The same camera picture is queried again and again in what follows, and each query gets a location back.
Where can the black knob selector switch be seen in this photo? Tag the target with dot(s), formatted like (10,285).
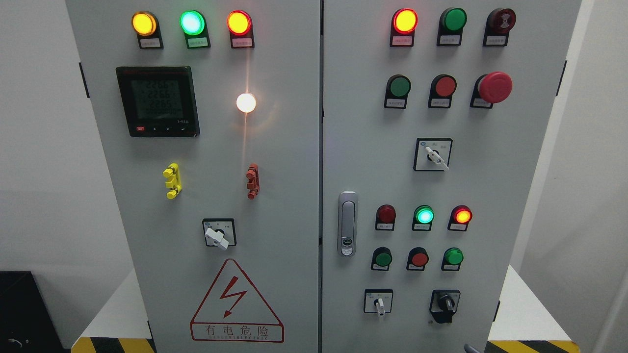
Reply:
(443,305)

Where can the dark red indicator light left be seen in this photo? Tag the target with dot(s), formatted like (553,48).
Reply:
(385,218)

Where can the white glowing lamp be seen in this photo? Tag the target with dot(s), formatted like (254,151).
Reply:
(246,103)

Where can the green push button lower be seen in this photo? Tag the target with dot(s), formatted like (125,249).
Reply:
(381,259)

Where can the green push button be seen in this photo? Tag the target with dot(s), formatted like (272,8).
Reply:
(397,89)
(381,259)

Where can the green lit indicator light middle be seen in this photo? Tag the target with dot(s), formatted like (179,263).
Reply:
(423,218)

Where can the green push button upper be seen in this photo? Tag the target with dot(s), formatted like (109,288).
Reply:
(397,89)

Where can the left grey cabinet door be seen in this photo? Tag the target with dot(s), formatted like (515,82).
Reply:
(277,232)

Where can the grey cabinet door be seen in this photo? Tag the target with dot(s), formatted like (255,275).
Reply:
(277,232)
(370,150)

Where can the red push button lower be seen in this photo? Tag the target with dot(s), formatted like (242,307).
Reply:
(417,259)

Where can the red push button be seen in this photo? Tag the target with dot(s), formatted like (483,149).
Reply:
(441,91)
(417,259)

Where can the right grey cabinet door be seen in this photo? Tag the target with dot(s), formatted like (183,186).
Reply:
(370,150)

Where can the red electric hazard warning sign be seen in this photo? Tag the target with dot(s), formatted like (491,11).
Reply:
(233,309)

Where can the red push button upper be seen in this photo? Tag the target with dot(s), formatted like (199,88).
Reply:
(441,91)

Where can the green illuminated button lower right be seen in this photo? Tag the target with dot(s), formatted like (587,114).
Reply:
(452,259)

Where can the red indicator light top left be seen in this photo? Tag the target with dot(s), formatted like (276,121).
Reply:
(240,26)

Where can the black digital power meter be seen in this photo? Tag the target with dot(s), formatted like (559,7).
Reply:
(158,101)

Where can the red indicator light top right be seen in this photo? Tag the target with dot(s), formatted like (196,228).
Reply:
(403,25)

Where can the green indicator light top left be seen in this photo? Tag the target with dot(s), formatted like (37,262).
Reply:
(195,29)

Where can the red emergency stop button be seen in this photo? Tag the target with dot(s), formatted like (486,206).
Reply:
(491,88)

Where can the green indicator light top right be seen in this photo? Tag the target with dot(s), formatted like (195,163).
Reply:
(451,27)

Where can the yellow indicator light top left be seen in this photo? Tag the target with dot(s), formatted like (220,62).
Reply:
(146,27)

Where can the dark red buzzer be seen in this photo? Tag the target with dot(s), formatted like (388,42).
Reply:
(498,25)

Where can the black box on floor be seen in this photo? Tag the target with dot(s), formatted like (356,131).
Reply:
(25,324)

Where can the silver door lock handle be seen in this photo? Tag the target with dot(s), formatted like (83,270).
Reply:
(348,201)

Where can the white lever selector switch left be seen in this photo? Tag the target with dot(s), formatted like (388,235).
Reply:
(219,232)

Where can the white lever selector switch upper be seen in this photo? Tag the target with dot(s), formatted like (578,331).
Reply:
(432,154)

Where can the small white lever selector switch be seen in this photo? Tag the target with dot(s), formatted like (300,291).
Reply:
(378,301)

